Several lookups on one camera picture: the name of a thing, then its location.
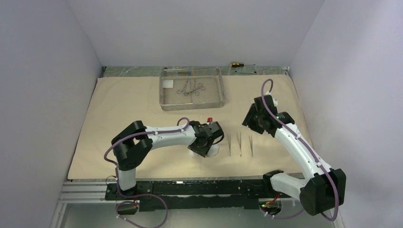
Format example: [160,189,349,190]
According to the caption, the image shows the white gauze pad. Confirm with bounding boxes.
[162,80,174,88]
[207,144,219,157]
[188,150,199,158]

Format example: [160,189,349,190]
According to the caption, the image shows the thin steel tweezers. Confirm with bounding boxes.
[237,132,242,157]

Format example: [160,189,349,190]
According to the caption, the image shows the beige cloth wrap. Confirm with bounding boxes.
[67,75,311,180]

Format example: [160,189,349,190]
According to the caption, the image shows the surgical scissors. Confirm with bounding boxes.
[183,85,206,96]

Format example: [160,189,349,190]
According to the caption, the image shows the surgical forceps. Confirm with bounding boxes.
[177,79,190,94]

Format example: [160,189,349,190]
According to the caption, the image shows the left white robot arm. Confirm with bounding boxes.
[104,117,224,200]

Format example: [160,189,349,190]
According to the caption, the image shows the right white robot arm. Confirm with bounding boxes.
[242,95,346,216]

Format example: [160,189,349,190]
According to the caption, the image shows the flat metal wrench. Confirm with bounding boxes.
[234,70,257,75]

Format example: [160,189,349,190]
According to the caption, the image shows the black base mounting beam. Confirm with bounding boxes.
[105,179,283,212]

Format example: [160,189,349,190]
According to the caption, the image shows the wire mesh instrument tray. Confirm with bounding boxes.
[159,67,226,111]

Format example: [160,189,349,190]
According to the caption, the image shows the yellow handled screwdriver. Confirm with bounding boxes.
[231,63,255,68]

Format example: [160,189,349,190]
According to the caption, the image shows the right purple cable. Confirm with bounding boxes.
[260,78,340,221]

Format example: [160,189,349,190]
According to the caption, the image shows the aluminium frame rail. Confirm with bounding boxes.
[49,180,316,228]

